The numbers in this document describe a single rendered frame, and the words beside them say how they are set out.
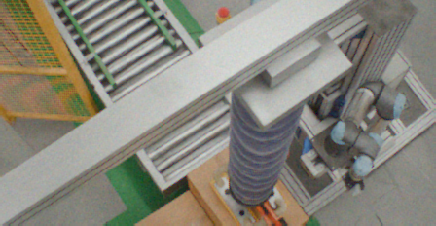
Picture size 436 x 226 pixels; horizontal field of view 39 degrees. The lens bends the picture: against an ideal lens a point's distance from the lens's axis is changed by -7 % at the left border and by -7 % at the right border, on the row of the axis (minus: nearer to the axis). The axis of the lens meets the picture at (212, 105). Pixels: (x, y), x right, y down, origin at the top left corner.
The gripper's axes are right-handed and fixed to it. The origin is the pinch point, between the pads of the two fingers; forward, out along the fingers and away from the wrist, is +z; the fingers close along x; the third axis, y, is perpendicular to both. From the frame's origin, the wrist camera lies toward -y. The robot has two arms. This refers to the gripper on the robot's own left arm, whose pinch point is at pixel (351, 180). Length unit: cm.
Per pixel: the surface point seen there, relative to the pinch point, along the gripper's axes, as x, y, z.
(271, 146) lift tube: -19, 41, -84
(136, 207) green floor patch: -81, 90, 152
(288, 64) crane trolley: -22, 38, -144
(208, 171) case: -54, 46, 58
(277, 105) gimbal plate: -17, 44, -136
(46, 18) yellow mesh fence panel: -143, 79, -22
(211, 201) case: -40, 54, 57
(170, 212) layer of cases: -54, 74, 97
